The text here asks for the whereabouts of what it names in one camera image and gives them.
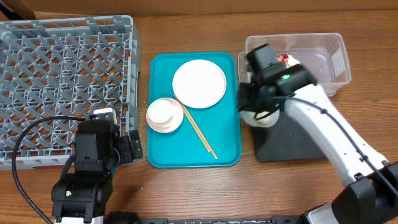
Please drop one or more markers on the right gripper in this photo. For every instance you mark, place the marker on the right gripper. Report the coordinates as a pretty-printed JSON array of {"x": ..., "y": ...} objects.
[{"x": 249, "y": 101}]

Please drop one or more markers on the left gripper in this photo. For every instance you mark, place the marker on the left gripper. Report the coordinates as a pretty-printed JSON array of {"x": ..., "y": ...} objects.
[{"x": 123, "y": 142}]

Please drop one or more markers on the grey green bowl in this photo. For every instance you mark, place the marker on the grey green bowl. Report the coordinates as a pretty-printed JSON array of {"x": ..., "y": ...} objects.
[{"x": 264, "y": 119}]

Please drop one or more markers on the pink shallow bowl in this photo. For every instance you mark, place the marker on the pink shallow bowl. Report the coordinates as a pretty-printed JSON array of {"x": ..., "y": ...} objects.
[{"x": 175, "y": 121}]

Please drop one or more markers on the white paper cup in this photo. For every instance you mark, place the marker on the white paper cup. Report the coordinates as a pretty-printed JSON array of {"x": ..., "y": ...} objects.
[{"x": 160, "y": 111}]

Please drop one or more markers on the red snack wrapper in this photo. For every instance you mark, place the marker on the red snack wrapper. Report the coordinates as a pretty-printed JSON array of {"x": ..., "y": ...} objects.
[{"x": 282, "y": 58}]

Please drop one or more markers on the wooden chopstick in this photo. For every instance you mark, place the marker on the wooden chopstick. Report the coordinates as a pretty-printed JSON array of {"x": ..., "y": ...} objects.
[
  {"x": 202, "y": 135},
  {"x": 199, "y": 137}
]

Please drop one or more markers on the white napkin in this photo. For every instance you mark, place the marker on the white napkin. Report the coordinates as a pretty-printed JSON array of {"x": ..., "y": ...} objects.
[{"x": 291, "y": 61}]

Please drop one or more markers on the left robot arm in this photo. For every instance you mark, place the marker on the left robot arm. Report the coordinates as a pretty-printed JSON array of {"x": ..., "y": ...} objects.
[{"x": 86, "y": 181}]

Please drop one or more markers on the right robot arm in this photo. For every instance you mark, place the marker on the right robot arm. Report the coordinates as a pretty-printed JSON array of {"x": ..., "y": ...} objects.
[{"x": 369, "y": 179}]

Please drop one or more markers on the clear plastic waste bin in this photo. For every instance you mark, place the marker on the clear plastic waste bin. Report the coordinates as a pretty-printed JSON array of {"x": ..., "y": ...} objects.
[{"x": 323, "y": 54}]

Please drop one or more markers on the grey plastic dishwasher rack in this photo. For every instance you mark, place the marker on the grey plastic dishwasher rack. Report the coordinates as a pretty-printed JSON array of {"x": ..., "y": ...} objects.
[{"x": 56, "y": 70}]

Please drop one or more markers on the black plastic tray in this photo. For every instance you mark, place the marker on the black plastic tray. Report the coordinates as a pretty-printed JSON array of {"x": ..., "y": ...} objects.
[{"x": 284, "y": 141}]

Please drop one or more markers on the teal plastic serving tray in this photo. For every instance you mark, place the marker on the teal plastic serving tray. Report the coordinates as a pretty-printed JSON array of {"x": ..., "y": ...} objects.
[{"x": 220, "y": 124}]

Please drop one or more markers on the white round plate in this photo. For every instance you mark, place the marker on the white round plate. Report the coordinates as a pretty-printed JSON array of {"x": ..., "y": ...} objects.
[{"x": 199, "y": 83}]

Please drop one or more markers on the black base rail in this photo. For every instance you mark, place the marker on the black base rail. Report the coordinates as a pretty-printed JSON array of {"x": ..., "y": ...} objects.
[{"x": 217, "y": 221}]

